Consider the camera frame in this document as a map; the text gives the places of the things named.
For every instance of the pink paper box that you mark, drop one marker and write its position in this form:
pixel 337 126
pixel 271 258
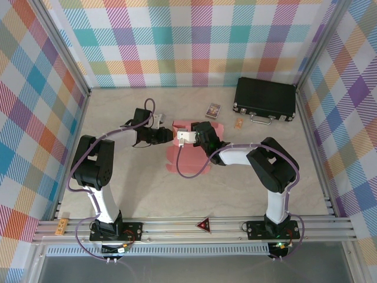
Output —
pixel 188 162

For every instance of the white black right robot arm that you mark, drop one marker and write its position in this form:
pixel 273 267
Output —
pixel 277 206

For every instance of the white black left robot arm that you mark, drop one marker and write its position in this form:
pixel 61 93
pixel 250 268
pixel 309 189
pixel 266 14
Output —
pixel 104 206

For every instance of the small orange tag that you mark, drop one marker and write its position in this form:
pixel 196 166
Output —
pixel 239 123

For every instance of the black carrying case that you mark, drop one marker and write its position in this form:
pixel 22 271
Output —
pixel 265 94

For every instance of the red triangle light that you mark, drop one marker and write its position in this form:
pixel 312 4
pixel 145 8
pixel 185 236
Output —
pixel 204 225

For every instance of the black connector board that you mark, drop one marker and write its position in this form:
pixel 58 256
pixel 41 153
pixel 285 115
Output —
pixel 115 250
pixel 279 249

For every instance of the orange label block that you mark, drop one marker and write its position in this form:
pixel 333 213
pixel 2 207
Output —
pixel 62 227

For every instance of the aluminium side rail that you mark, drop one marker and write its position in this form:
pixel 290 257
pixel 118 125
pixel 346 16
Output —
pixel 314 147
pixel 77 135

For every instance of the aluminium frame rail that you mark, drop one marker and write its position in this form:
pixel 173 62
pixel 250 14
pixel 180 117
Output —
pixel 176 225

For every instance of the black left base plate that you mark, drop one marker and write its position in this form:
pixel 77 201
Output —
pixel 135 230

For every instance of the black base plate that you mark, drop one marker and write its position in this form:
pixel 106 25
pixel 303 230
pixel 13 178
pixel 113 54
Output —
pixel 135 230
pixel 253 228

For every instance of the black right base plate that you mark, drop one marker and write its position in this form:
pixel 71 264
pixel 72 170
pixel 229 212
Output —
pixel 253 228

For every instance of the aluminium frame post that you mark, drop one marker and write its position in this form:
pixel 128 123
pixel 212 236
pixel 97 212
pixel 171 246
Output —
pixel 61 44
pixel 320 44

